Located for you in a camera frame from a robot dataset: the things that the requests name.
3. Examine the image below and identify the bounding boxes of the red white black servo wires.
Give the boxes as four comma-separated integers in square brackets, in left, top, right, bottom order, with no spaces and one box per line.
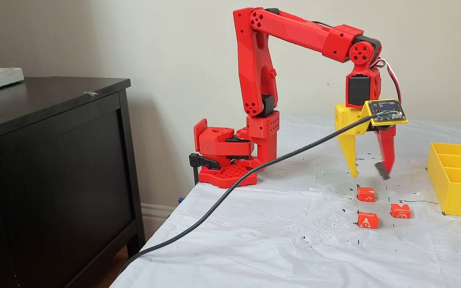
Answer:
[375,58,402,104]

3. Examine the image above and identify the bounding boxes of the orange Starburst candy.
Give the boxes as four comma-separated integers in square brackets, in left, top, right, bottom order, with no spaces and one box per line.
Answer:
[390,204,411,218]
[357,187,376,202]
[357,212,379,229]

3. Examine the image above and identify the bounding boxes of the black camera cable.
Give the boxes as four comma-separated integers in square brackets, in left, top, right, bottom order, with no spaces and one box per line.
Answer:
[116,114,377,276]

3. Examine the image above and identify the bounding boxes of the white plastic table cover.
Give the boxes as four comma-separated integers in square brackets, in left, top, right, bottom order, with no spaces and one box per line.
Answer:
[110,114,461,288]

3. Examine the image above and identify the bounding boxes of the yellow three-compartment box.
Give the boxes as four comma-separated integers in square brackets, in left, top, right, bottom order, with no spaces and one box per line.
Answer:
[427,142,461,218]

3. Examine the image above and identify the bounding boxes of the black wooden dresser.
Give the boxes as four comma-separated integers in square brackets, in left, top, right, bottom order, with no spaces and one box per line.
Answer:
[0,77,147,288]

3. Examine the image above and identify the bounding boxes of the black table clamp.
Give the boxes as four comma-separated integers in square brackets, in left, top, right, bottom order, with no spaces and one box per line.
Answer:
[189,153,220,186]

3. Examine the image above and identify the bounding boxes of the camera board on yellow mount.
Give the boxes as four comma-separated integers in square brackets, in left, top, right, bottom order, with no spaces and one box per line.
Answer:
[361,99,409,127]

